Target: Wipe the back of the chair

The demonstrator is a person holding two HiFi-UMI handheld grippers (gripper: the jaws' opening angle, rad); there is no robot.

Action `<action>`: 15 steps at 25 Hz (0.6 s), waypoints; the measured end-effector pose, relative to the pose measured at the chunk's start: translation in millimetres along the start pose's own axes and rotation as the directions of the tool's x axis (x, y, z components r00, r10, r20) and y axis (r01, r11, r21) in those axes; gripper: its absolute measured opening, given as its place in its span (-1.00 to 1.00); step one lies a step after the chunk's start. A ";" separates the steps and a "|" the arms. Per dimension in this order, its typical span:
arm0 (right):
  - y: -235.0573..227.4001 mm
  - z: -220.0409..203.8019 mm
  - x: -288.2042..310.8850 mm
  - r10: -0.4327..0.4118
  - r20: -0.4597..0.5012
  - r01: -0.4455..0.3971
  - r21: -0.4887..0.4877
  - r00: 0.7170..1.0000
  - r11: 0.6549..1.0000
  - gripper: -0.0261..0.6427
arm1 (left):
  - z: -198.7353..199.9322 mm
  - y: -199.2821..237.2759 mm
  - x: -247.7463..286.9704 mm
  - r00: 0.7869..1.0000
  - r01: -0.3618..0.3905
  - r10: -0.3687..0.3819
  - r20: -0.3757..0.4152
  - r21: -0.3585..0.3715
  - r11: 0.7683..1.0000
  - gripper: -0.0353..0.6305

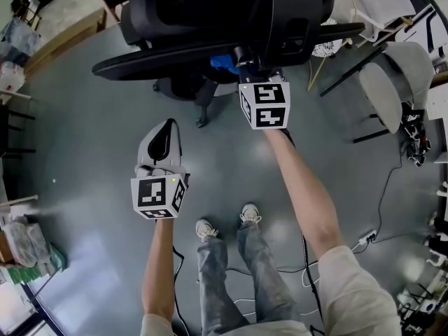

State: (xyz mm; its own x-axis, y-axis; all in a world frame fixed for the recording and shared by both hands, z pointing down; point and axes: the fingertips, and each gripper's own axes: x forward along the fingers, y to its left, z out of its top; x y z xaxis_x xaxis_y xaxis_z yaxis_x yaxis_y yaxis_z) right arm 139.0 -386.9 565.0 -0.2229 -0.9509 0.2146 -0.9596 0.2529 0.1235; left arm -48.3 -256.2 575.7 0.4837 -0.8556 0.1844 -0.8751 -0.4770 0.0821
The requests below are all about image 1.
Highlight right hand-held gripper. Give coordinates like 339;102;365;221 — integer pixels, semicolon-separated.
232;45;292;131

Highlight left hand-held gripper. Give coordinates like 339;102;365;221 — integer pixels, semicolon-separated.
129;118;192;221

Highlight blue cloth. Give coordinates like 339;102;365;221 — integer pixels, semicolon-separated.
209;55;239;76

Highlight black office chair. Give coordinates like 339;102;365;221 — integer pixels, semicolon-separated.
91;0;367;130

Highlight person's left forearm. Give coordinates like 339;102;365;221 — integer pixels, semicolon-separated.
141;218;176;319

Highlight person's right forearm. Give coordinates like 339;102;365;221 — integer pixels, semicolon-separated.
262;127;347;260

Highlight grey upholstered chair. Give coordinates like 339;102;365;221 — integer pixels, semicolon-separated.
352;41;435;144

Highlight person's left white shoe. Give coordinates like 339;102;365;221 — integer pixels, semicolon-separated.
195;218;219;242

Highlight person's white shoe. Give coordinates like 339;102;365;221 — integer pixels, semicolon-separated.
239;202;263;226
195;218;219;242

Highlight thin wooden stick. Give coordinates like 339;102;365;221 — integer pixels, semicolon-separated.
307;37;352;92

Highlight person's right white shoe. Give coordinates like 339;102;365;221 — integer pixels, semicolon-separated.
239;202;263;226

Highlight person's left jeans leg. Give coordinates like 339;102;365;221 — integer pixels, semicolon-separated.
195;235;250;336

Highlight person's jeans leg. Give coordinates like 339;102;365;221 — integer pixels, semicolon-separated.
236;221;301;325
195;235;250;336

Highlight person's right jeans leg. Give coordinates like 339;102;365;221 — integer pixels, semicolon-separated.
236;221;301;325

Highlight stack of green packets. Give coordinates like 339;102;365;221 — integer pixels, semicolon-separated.
0;241;67;286

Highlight wooden bench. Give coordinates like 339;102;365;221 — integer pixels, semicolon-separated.
23;7;108;81

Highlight clear plastic bags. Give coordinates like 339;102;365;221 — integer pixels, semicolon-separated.
0;16;42;94

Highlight person's beige shirt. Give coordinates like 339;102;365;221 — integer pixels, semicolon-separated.
139;244;403;336

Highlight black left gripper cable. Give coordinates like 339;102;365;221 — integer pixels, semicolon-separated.
171;244;192;336

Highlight black power strip cable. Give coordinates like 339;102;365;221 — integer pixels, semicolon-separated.
370;154;426;244

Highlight pile of cables and devices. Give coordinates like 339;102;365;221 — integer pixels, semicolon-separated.
400;101;431;168

